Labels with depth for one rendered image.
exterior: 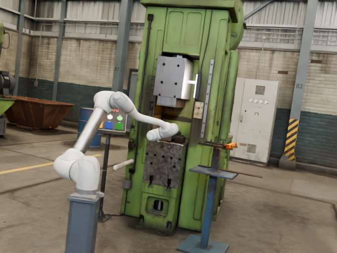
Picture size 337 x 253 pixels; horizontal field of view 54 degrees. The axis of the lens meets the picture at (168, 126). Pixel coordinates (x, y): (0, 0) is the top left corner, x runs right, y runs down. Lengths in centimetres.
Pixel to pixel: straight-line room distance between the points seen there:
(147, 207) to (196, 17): 201
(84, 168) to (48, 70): 1017
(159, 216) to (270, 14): 717
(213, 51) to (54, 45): 933
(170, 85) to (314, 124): 611
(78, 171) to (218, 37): 196
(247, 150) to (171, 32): 542
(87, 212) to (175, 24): 212
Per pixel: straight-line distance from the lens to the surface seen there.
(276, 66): 912
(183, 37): 354
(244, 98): 850
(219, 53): 345
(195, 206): 358
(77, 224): 243
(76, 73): 1157
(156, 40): 361
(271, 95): 842
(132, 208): 378
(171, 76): 336
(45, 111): 941
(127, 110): 260
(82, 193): 237
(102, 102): 262
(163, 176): 337
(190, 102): 378
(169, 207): 343
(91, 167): 232
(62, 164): 248
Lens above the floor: 134
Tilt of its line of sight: 5 degrees down
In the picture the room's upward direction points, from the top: 7 degrees clockwise
